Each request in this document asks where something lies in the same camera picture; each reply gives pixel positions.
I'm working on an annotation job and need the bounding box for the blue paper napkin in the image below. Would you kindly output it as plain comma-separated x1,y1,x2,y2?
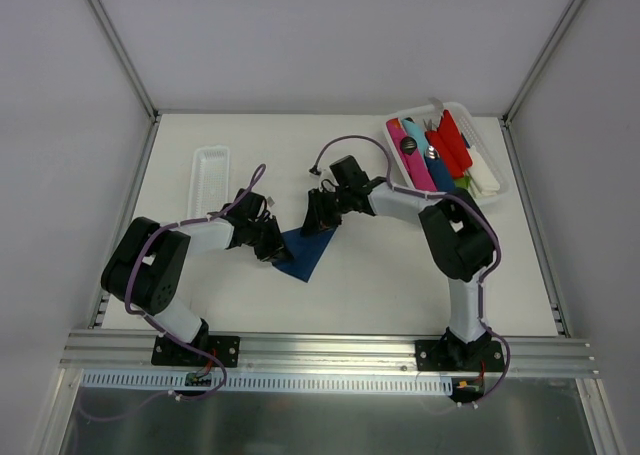
272,228,335,283

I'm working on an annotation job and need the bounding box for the teal napkin roll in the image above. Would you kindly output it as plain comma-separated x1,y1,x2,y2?
401,118,427,143

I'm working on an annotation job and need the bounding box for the white perforated plastic tray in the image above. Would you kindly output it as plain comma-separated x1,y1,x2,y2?
187,145,230,219

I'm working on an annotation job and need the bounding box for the pink napkin roll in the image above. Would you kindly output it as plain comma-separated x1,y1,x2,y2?
385,118,437,192

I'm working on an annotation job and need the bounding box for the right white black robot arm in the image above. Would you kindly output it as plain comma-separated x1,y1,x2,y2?
301,155,500,371

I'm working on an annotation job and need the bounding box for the red napkin roll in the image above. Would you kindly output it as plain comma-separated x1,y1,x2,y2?
426,110,472,179

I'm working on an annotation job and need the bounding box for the aluminium mounting rail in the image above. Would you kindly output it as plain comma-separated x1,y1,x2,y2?
60,329,600,379

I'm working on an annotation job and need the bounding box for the white basket of rolls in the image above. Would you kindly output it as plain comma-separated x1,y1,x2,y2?
383,98,509,206

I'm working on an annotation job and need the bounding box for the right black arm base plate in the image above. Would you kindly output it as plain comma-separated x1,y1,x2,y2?
414,339,505,373

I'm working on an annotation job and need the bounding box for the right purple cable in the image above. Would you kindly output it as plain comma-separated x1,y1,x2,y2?
308,134,511,409

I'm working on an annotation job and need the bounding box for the black round spoon head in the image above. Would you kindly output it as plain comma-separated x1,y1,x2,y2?
400,136,418,156

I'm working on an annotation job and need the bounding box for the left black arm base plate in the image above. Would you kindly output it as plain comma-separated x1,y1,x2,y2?
151,335,241,368

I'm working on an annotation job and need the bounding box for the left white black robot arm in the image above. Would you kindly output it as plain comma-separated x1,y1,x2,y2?
100,189,293,365

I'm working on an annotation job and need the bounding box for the white slotted cable duct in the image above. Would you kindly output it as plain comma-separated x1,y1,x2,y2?
81,370,453,397

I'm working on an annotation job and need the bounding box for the white napkin roll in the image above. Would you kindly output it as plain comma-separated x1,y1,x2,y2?
468,146,501,196

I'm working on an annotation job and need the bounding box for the green napkin roll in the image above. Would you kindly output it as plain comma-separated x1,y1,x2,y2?
454,174,477,198

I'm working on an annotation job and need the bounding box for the blue napkin roll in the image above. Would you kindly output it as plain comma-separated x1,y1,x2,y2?
424,146,456,192

